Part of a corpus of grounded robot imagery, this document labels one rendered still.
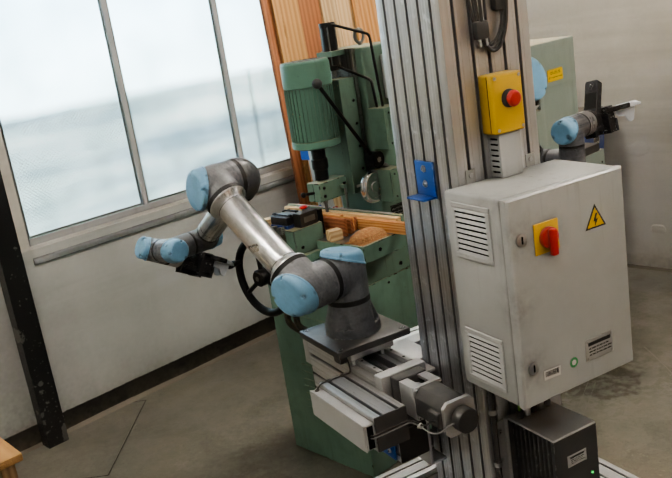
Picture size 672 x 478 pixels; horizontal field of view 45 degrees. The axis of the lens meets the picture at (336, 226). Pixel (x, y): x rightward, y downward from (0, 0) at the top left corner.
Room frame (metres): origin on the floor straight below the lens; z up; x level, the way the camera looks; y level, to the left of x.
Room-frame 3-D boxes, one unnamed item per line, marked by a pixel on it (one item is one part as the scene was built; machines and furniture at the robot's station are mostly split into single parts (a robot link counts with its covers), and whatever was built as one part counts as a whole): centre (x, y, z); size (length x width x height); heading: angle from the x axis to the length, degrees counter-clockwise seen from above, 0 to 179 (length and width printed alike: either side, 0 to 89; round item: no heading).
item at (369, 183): (2.92, -0.16, 1.02); 0.12 x 0.03 x 0.12; 132
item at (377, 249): (2.83, 0.08, 0.87); 0.61 x 0.30 x 0.06; 42
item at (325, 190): (2.94, 0.01, 1.03); 0.14 x 0.07 x 0.09; 132
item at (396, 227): (2.83, -0.07, 0.92); 0.54 x 0.02 x 0.04; 42
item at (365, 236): (2.66, -0.10, 0.92); 0.14 x 0.09 x 0.04; 132
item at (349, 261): (2.07, 0.00, 0.98); 0.13 x 0.12 x 0.14; 131
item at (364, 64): (3.12, -0.19, 1.16); 0.22 x 0.22 x 0.72; 42
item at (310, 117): (2.93, 0.02, 1.35); 0.18 x 0.18 x 0.31
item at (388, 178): (2.93, -0.22, 1.02); 0.09 x 0.07 x 0.12; 42
